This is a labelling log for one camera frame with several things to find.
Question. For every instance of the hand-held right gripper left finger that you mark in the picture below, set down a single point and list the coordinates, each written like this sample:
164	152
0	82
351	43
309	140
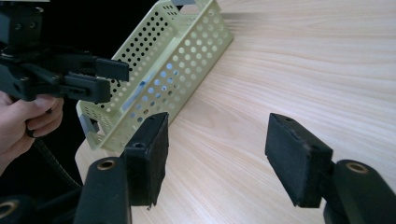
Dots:
148	161

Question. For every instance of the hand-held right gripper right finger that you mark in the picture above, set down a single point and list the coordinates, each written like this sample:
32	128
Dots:
299	161

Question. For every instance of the pale yellow perforated plastic basket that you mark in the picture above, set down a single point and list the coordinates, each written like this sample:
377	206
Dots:
190	34

